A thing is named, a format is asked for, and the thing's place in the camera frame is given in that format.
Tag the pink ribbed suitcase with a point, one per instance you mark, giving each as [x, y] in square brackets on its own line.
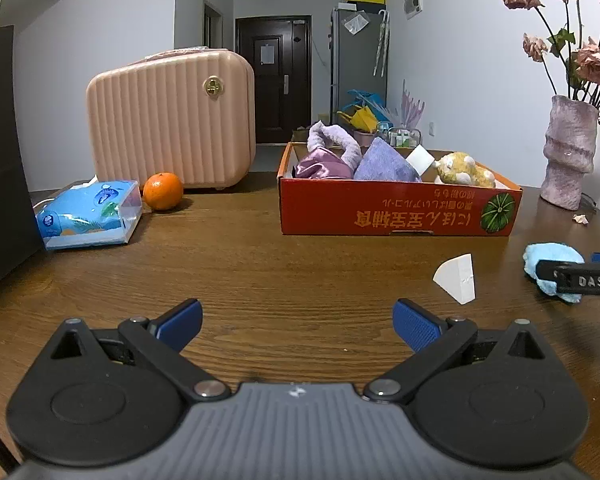
[170, 120]

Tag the lavender fuzzy headband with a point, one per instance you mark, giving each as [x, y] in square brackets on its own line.
[330, 135]

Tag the yellow box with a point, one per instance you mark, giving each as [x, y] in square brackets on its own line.
[365, 0]

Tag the dried pink rose bouquet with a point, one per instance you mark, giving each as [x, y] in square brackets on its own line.
[592, 60]

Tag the light blue fluffy sponge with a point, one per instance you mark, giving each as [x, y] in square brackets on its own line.
[550, 252]

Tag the purple sachet bag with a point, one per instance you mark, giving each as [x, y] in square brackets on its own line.
[385, 162]

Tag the black paper bag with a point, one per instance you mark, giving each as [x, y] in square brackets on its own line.
[2, 160]

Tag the hanging white umbrella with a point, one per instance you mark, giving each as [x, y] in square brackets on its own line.
[382, 42]

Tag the blue tissue pack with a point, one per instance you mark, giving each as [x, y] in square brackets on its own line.
[85, 212]

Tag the orange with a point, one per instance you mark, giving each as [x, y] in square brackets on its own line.
[163, 191]

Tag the white wall socket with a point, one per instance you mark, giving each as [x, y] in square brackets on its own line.
[431, 128]

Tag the dark entrance door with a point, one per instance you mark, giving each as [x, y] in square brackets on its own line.
[272, 90]

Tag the yellow plush toy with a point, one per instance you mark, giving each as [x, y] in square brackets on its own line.
[462, 170]

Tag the white foam wedge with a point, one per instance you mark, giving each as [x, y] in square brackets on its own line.
[421, 159]
[457, 280]

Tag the pink textured vase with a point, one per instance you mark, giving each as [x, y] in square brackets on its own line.
[567, 155]

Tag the brown cardboard box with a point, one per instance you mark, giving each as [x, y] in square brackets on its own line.
[301, 135]

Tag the red cardboard box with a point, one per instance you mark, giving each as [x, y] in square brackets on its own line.
[380, 207]

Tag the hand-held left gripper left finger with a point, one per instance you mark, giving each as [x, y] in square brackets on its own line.
[182, 322]

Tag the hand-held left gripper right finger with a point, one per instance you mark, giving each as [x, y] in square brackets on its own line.
[415, 325]

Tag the purple feathery decoration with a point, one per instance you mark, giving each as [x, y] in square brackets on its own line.
[412, 107]

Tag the purple satin pouch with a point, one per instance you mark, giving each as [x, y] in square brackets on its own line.
[322, 166]

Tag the side doorway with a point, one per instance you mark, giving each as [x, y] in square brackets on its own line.
[212, 25]

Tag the grey refrigerator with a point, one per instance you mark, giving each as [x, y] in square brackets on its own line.
[355, 65]

